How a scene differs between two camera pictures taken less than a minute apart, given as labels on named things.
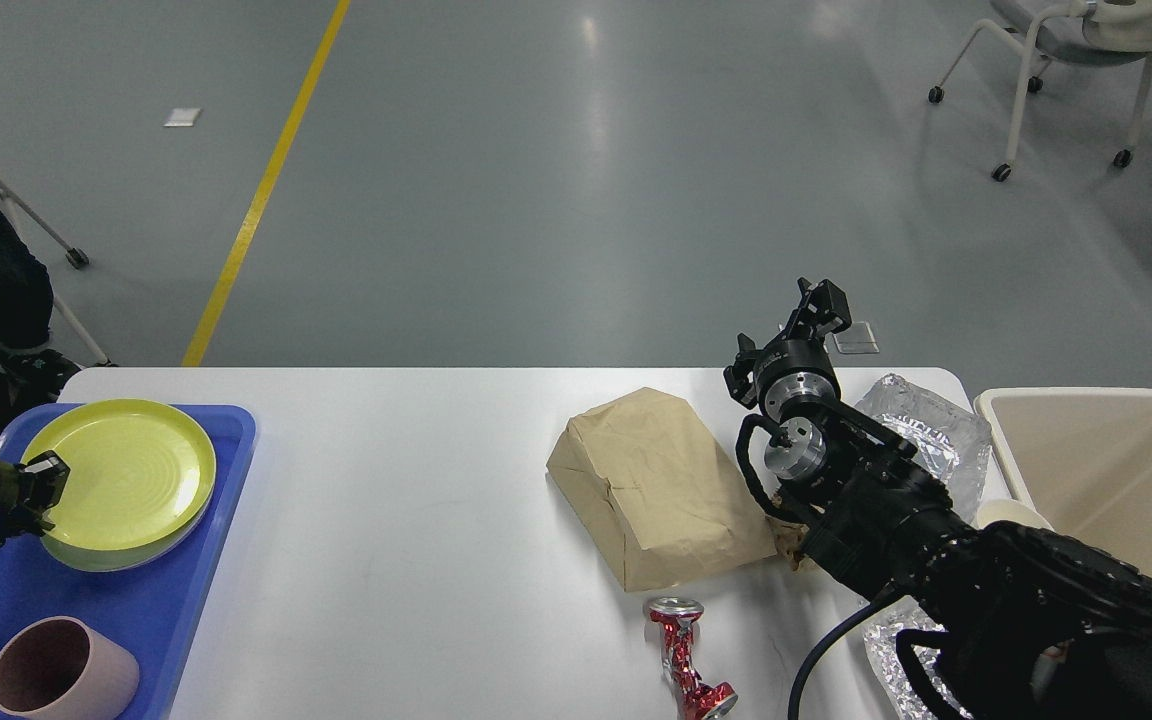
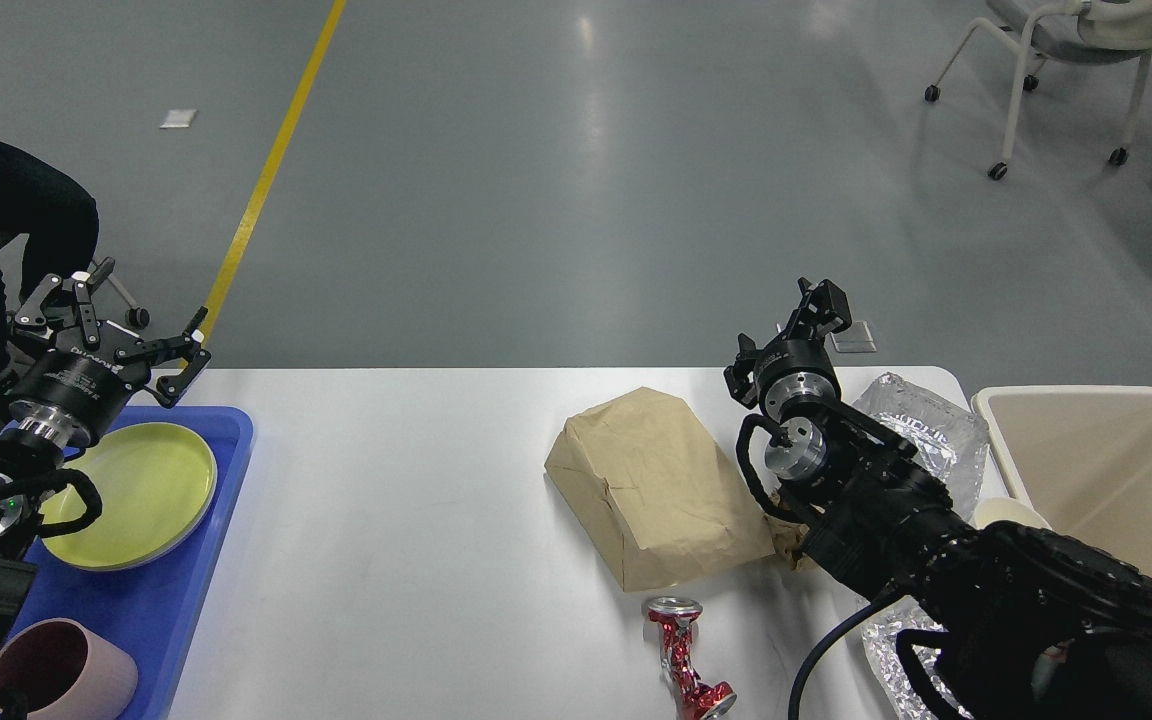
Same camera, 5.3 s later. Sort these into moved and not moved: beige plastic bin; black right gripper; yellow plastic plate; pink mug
Moved: yellow plastic plate
Not moved: beige plastic bin; black right gripper; pink mug
